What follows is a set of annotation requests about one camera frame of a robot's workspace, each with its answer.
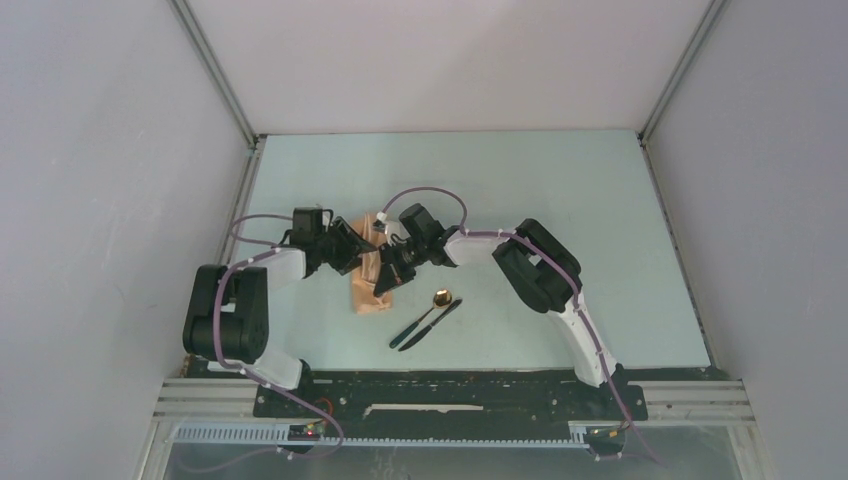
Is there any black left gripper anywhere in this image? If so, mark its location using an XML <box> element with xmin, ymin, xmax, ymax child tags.
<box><xmin>314</xmin><ymin>217</ymin><xmax>376</xmax><ymax>276</ymax></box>

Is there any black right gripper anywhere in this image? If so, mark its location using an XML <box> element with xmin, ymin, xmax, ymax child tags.
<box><xmin>375</xmin><ymin>238</ymin><xmax>429</xmax><ymax>297</ymax></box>

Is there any peach satin napkin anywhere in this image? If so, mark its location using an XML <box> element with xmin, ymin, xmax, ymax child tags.
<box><xmin>350</xmin><ymin>213</ymin><xmax>393</xmax><ymax>315</ymax></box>

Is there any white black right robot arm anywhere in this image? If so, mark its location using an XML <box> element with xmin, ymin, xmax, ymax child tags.
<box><xmin>373</xmin><ymin>204</ymin><xmax>622</xmax><ymax>418</ymax></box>

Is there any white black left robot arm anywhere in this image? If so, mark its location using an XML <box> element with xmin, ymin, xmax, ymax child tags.
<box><xmin>182</xmin><ymin>208</ymin><xmax>377</xmax><ymax>417</ymax></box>

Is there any black table knife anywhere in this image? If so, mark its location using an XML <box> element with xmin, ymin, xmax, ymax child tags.
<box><xmin>399</xmin><ymin>298</ymin><xmax>463</xmax><ymax>352</ymax></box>

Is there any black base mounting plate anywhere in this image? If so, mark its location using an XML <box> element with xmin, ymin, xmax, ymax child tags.
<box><xmin>292</xmin><ymin>369</ymin><xmax>647</xmax><ymax>421</ymax></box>

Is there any gold spoon dark handle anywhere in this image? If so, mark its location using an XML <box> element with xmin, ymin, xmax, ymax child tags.
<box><xmin>389</xmin><ymin>289</ymin><xmax>453</xmax><ymax>349</ymax></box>

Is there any left side aluminium rail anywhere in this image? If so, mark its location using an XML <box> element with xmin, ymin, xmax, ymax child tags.
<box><xmin>182</xmin><ymin>140</ymin><xmax>263</xmax><ymax>356</ymax></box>

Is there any grey slotted cable duct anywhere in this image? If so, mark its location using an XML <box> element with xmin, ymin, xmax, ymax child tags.
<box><xmin>172</xmin><ymin>422</ymin><xmax>587</xmax><ymax>448</ymax></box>

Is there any left aluminium corner post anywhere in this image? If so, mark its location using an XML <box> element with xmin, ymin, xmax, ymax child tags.
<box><xmin>168</xmin><ymin>0</ymin><xmax>259</xmax><ymax>149</ymax></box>

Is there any aluminium corner post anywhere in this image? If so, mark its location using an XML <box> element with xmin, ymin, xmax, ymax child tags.
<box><xmin>168</xmin><ymin>0</ymin><xmax>259</xmax><ymax>149</ymax></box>
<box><xmin>638</xmin><ymin>0</ymin><xmax>731</xmax><ymax>146</ymax></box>

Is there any aluminium front frame rail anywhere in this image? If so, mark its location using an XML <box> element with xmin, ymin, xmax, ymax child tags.
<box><xmin>154</xmin><ymin>378</ymin><xmax>756</xmax><ymax>427</ymax></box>

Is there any right aluminium corner post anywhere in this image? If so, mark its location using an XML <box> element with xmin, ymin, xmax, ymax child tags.
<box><xmin>638</xmin><ymin>0</ymin><xmax>731</xmax><ymax>146</ymax></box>

